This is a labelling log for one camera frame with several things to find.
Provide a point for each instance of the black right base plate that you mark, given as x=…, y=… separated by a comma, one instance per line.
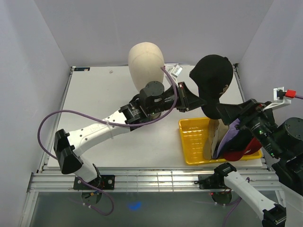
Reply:
x=213, y=181

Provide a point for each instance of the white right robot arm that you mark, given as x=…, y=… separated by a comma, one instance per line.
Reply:
x=285, y=143

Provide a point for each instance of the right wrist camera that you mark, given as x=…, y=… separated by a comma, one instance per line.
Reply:
x=281, y=97

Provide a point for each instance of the purple LA cap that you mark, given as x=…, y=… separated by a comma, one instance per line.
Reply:
x=229, y=135

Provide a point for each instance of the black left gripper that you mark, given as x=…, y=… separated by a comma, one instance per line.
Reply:
x=187, y=100

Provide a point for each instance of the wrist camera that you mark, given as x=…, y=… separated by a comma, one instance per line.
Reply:
x=281, y=97
x=175, y=70

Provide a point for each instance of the black cap in tray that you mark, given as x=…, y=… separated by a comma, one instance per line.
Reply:
x=240, y=141

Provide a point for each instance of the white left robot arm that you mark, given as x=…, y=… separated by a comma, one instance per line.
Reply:
x=153, y=99

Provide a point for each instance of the beige cap black letter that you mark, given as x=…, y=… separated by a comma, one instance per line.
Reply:
x=216, y=131

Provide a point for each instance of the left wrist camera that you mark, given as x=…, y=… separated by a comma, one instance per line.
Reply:
x=175, y=70

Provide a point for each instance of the aluminium front rail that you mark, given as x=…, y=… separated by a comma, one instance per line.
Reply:
x=150, y=180

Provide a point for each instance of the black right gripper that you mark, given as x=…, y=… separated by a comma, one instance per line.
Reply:
x=244, y=111

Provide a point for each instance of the yellow plastic tray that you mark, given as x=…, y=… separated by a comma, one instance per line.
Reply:
x=193, y=133

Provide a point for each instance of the black cap gold letter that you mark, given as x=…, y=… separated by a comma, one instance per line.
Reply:
x=213, y=75

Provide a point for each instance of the red cap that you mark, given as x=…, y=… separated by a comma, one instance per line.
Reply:
x=251, y=148

